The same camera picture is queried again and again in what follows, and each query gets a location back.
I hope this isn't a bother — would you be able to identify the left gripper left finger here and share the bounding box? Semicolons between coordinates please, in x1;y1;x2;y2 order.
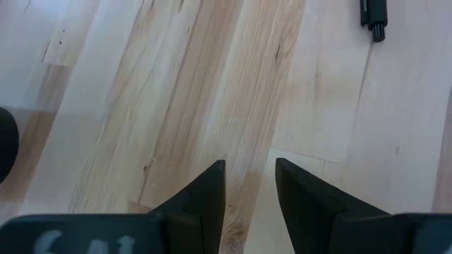
0;159;227;254

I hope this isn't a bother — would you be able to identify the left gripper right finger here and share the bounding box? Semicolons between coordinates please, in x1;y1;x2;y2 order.
275;157;452;254

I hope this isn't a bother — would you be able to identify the matte black pen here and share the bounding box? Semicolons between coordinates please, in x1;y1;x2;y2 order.
359;0;388;44

